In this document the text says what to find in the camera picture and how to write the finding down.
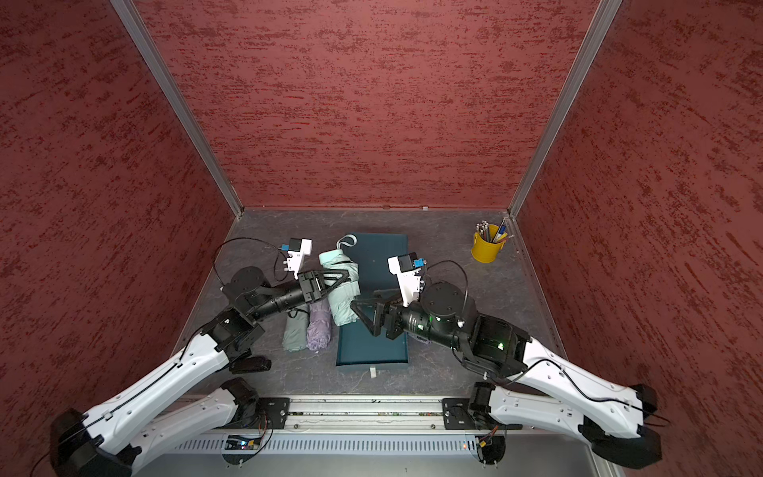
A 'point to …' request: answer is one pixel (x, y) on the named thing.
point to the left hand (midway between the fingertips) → (347, 283)
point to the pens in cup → (492, 233)
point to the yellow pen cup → (485, 251)
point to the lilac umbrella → (320, 325)
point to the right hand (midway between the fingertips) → (362, 310)
